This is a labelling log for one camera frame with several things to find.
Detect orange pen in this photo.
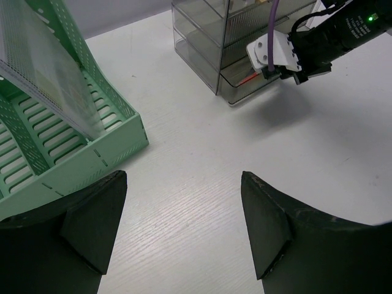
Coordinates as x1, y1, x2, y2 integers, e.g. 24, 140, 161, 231
238, 72, 258, 86

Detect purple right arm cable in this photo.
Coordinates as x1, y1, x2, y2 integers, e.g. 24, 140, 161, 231
265, 0, 281, 73

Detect green file organizer rack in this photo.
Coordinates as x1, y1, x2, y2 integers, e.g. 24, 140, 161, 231
1, 1, 148, 219

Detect clear plastic document folder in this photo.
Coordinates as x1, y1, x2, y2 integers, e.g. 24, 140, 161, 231
1, 1, 105, 140

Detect clear acrylic drawer cabinet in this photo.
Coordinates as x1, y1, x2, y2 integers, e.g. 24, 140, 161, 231
170, 0, 322, 107

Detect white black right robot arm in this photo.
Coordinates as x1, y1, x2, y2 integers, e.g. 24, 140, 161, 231
281, 0, 391, 85

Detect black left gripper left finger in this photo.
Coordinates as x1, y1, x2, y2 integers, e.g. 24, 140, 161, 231
1, 170, 127, 293

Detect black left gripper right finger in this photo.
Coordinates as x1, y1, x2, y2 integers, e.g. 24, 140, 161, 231
241, 171, 391, 293

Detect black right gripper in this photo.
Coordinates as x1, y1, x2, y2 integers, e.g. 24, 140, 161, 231
280, 29, 332, 85

